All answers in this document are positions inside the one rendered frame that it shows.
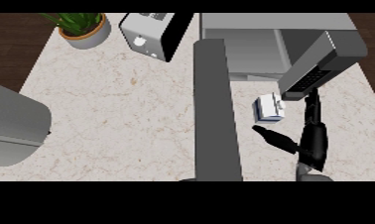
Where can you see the white blue milk carton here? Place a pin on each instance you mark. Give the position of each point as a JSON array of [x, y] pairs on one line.
[[269, 109]]

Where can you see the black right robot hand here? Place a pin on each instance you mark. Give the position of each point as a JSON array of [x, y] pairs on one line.
[[313, 140]]

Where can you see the silver black toaster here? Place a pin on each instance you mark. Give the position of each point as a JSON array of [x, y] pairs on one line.
[[154, 34]]

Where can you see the green plant in grey pot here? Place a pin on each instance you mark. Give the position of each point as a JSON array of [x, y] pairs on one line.
[[80, 29]]

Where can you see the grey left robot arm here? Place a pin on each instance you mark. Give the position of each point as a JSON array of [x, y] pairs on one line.
[[20, 129]]

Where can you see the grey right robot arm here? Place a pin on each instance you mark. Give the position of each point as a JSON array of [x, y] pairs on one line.
[[312, 175]]

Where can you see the grey microwave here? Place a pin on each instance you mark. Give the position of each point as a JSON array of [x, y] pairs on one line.
[[288, 49]]

